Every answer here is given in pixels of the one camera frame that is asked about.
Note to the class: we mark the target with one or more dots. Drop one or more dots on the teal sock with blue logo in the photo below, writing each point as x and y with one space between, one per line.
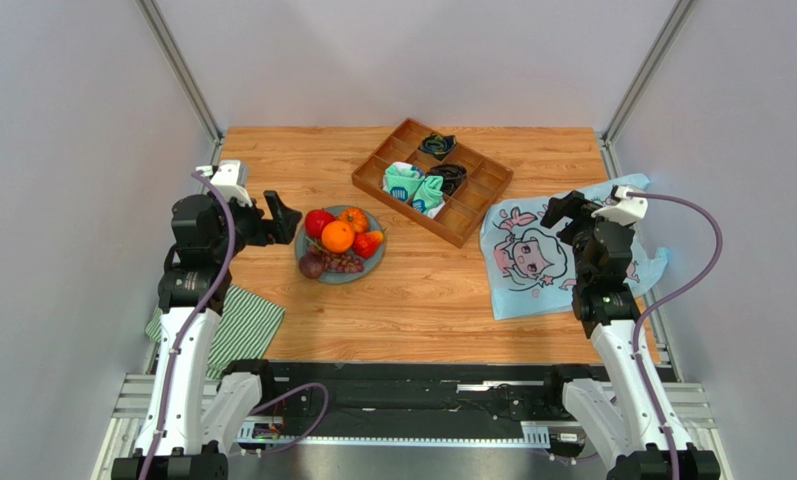
401 180

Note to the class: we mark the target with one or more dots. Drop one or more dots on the dark blue-yellow sock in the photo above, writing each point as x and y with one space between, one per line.
437 145

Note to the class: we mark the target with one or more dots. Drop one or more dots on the purple grape bunch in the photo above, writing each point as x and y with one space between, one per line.
343 263

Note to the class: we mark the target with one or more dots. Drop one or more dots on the small orange pumpkin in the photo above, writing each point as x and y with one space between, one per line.
356 218

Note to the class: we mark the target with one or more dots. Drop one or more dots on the dark purple passion fruit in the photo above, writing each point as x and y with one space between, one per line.
311 265

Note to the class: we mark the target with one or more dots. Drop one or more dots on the grey-green round plate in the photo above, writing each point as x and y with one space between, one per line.
303 242

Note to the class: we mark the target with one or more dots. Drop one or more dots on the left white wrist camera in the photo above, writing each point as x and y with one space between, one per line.
229 177

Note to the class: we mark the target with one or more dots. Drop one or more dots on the orange fruit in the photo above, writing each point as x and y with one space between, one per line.
337 237

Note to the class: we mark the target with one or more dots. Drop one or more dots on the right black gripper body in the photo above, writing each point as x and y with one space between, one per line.
572 212

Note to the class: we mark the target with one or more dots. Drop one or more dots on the teal and white sock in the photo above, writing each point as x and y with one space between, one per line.
429 198

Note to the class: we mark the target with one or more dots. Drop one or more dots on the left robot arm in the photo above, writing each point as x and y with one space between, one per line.
182 438

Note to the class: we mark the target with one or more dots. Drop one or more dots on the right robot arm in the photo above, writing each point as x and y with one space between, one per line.
636 432

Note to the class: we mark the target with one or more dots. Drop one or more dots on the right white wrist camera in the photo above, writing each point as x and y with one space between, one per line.
627 207

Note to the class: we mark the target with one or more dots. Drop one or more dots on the green striped cloth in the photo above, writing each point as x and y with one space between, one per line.
247 327

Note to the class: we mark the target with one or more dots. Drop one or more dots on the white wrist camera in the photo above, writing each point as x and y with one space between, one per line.
229 177
627 207

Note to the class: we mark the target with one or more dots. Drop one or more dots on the red apple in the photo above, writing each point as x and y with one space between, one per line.
315 222

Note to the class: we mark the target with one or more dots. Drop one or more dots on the red-orange pear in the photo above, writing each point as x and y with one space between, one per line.
367 244

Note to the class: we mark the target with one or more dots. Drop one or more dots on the black patterned sock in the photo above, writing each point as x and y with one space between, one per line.
452 175

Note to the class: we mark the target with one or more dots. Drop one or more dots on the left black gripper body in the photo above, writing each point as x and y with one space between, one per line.
248 228

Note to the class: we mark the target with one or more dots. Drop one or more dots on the light blue cartoon plastic bag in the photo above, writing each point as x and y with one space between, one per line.
530 272

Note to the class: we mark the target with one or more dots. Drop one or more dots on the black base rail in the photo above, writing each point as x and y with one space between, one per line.
414 403

